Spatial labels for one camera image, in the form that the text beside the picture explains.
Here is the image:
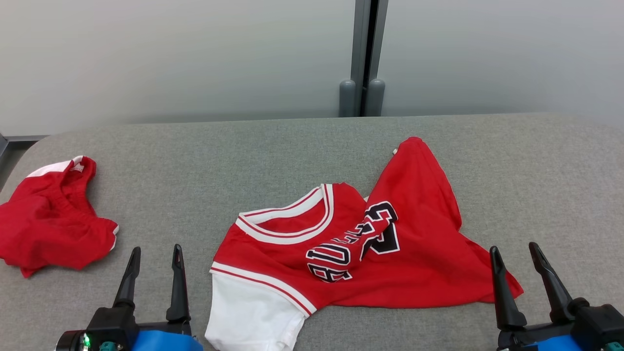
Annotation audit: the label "red basketball jersey white sleeves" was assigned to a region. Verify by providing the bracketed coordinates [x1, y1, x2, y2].
[204, 136, 525, 351]

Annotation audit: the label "red shorts white stripe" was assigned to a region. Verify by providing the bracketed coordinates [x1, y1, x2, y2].
[0, 156, 120, 278]

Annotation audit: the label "grey partition post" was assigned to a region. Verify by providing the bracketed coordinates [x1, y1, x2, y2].
[338, 0, 390, 118]

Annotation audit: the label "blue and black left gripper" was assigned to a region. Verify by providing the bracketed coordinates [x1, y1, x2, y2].
[113, 244, 204, 351]

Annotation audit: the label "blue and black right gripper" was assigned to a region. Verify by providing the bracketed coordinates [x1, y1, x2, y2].
[489, 242, 586, 351]

